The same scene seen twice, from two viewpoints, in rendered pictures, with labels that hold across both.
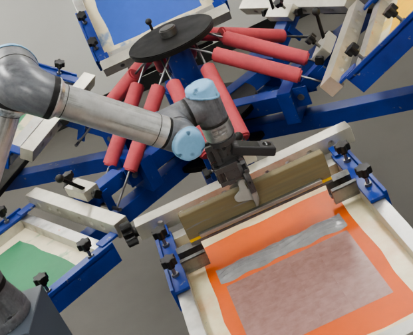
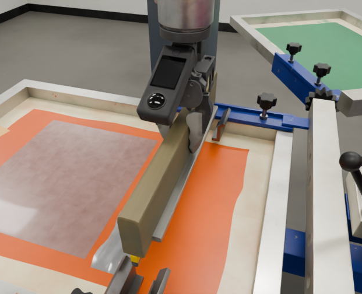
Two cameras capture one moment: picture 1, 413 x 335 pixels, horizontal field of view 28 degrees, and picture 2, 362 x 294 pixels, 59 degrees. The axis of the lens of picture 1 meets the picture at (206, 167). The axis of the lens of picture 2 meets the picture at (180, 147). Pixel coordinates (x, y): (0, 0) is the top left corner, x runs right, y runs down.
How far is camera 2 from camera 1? 2.21 m
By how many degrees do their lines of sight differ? 87
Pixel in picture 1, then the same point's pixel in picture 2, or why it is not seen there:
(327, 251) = (81, 218)
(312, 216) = (167, 253)
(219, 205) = not seen: hidden behind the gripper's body
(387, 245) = not seen: outside the picture
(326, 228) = (118, 243)
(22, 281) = (354, 70)
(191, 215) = not seen: hidden behind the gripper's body
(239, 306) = (118, 135)
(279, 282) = (103, 166)
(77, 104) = not seen: outside the picture
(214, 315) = (133, 122)
